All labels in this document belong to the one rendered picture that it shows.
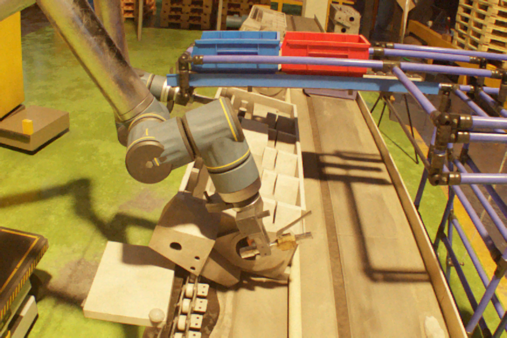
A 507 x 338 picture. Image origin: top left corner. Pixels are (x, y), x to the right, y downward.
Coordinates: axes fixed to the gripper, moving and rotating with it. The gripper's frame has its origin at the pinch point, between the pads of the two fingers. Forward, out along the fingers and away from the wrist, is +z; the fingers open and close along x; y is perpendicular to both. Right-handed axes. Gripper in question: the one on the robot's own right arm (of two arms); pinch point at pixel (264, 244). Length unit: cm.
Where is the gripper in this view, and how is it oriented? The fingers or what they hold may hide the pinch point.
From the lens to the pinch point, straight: 117.4
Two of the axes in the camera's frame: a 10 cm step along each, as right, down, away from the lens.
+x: 0.8, -4.4, 8.9
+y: 9.4, -2.8, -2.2
